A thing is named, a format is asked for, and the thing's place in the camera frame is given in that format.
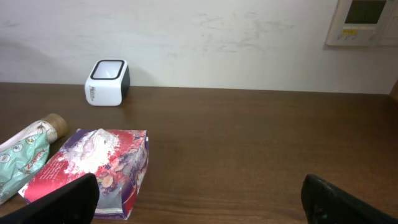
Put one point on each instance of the teal wet wipes pouch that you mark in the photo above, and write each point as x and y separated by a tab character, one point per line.
21	161

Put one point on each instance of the red purple tissue pack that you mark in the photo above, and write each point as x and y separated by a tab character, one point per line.
118	158

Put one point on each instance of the white tube with cork cap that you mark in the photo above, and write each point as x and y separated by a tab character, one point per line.
52	125

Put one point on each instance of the white barcode scanner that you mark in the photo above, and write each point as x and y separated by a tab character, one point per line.
108	83

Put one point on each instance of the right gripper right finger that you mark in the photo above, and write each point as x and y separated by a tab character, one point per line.
323	202

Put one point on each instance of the white wall control panel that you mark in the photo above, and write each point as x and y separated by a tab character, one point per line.
359	23

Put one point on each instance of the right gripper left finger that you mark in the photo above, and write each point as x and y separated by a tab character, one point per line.
75	202

